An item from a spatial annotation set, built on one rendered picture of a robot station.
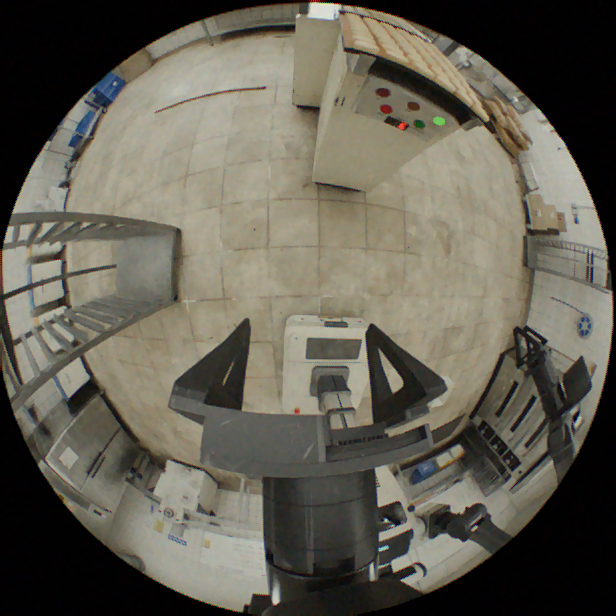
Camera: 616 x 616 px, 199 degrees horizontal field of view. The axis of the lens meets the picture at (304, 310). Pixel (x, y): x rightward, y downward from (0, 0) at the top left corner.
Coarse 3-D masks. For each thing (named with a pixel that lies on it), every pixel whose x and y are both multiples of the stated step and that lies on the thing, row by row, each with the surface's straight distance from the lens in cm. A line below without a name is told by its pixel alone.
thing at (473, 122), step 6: (450, 102) 69; (456, 108) 66; (462, 108) 64; (456, 114) 64; (462, 114) 63; (468, 114) 61; (462, 120) 61; (468, 120) 60; (474, 120) 59; (462, 126) 61; (468, 126) 61; (474, 126) 61; (480, 126) 60
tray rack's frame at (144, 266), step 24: (24, 240) 135; (48, 240) 137; (120, 240) 160; (144, 240) 136; (168, 240) 120; (120, 264) 159; (144, 264) 135; (168, 264) 119; (24, 288) 136; (120, 288) 161; (144, 288) 137; (168, 288) 120
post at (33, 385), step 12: (168, 300) 121; (144, 312) 103; (120, 324) 92; (132, 324) 98; (96, 336) 86; (108, 336) 89; (84, 348) 83; (60, 360) 80; (72, 360) 81; (48, 372) 79; (36, 384) 79; (12, 396) 82; (24, 396) 79
